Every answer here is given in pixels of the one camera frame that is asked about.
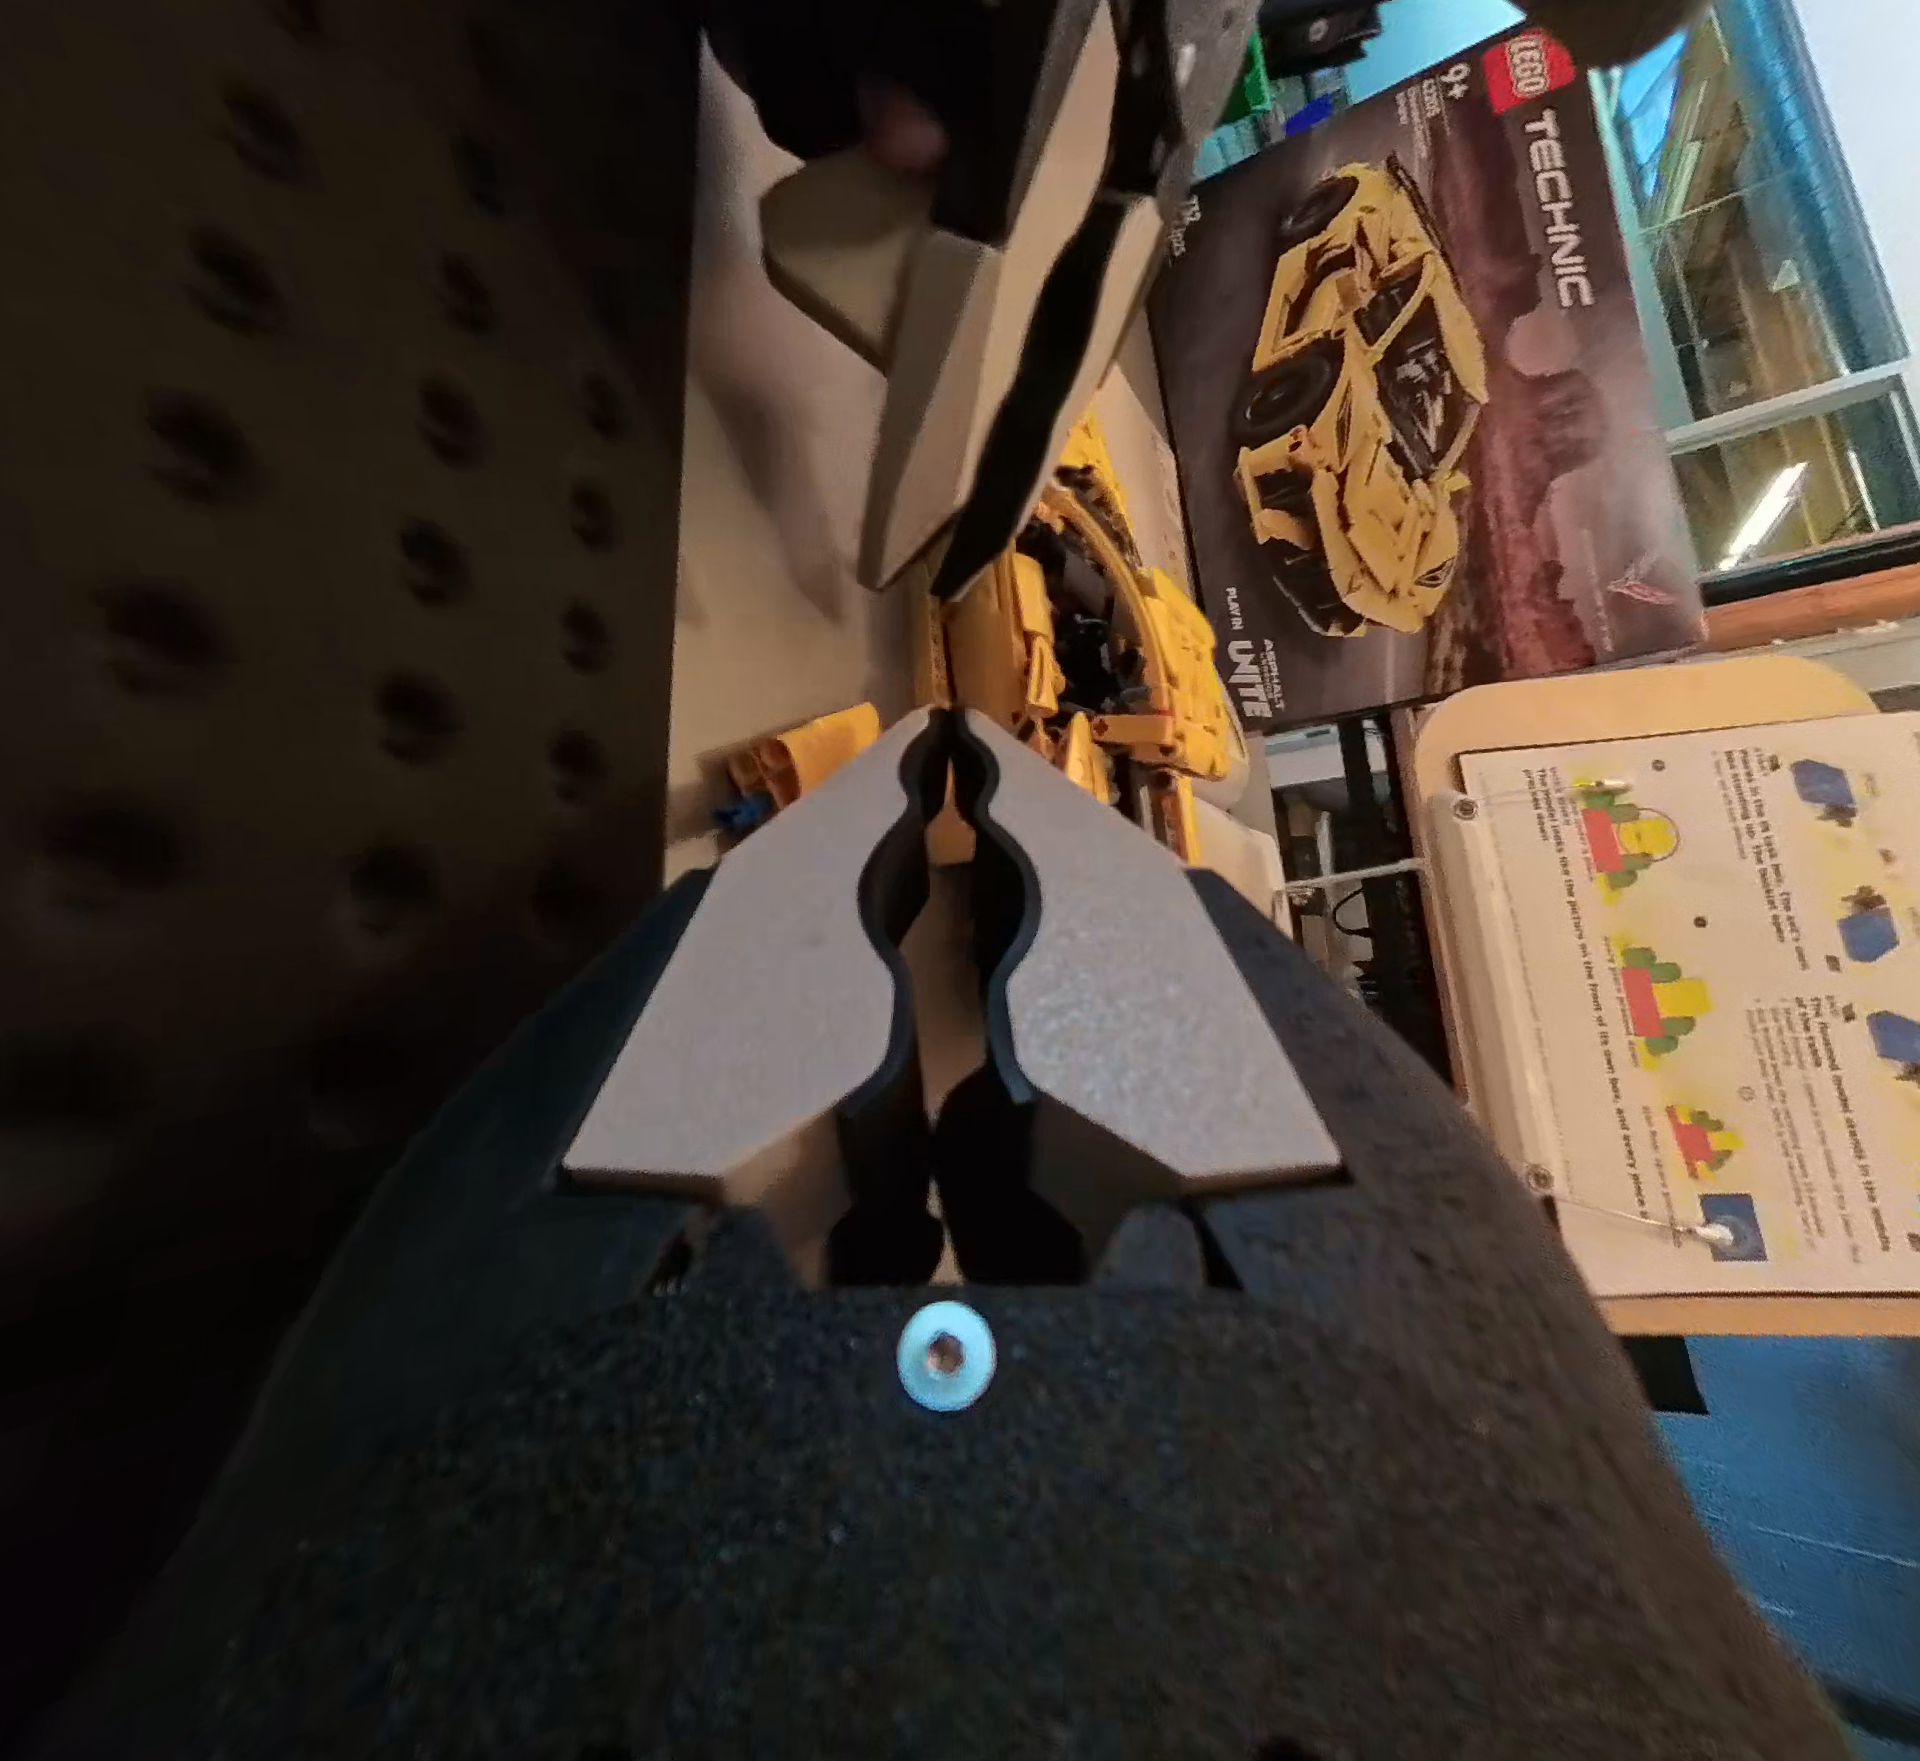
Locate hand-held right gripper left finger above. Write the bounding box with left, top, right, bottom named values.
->
left=562, top=708, right=939, bottom=1250

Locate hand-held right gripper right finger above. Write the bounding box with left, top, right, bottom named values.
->
left=960, top=708, right=1343, bottom=1245

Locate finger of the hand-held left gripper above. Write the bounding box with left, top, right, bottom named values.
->
left=929, top=191, right=1169, bottom=604
left=855, top=0, right=1123, bottom=596

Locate yellow brick subassembly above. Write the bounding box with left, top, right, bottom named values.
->
left=710, top=701, right=890, bottom=835

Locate yellow brick car model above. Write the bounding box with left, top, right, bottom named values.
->
left=919, top=416, right=1250, bottom=866

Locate person's left hand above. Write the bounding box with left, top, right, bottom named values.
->
left=719, top=0, right=1025, bottom=175

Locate dark toy car set box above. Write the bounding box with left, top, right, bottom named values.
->
left=1143, top=25, right=1715, bottom=730

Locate document stand with sheet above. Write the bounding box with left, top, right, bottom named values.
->
left=1408, top=656, right=1920, bottom=1337

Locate black studded mat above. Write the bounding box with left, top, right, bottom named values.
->
left=0, top=0, right=710, bottom=1344

